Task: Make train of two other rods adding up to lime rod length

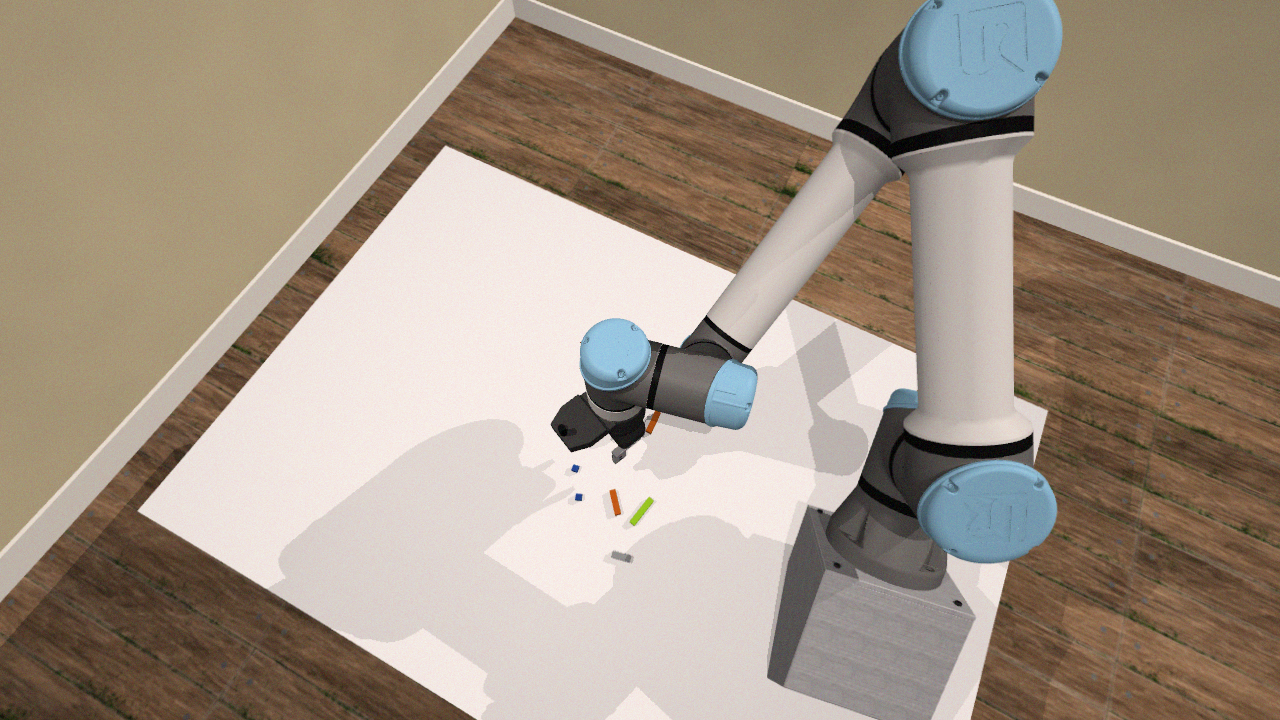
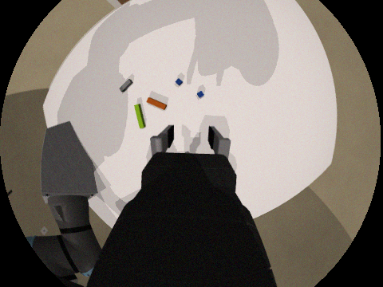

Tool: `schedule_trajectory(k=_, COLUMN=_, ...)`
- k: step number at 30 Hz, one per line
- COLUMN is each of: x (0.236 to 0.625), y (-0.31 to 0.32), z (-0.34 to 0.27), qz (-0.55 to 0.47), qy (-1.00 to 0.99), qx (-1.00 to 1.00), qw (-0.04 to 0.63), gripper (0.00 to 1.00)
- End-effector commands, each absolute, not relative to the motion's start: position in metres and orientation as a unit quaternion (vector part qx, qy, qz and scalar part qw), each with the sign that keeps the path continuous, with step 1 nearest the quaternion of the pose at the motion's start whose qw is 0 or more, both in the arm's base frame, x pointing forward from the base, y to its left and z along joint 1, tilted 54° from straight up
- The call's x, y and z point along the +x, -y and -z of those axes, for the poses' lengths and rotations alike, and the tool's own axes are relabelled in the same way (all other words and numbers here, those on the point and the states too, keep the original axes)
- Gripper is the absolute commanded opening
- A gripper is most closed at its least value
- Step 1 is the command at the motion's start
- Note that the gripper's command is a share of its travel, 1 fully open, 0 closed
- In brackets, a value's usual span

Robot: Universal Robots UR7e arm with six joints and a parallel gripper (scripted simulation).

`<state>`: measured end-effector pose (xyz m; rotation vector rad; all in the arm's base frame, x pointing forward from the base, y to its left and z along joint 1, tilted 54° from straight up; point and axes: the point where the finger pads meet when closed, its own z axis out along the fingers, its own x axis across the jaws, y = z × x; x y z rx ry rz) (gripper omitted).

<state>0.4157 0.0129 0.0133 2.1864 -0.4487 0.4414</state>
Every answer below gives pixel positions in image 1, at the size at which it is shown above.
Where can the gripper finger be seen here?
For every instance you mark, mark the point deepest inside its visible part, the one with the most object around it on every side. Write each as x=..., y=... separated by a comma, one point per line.
x=618, y=453

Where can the lime green rod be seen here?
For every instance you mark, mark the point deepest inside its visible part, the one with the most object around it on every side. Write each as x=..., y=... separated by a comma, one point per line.
x=641, y=511

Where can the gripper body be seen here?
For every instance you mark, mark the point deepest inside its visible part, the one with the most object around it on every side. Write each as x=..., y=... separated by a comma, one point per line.
x=580, y=424

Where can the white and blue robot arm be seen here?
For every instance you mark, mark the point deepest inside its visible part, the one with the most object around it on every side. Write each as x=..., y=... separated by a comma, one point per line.
x=965, y=69

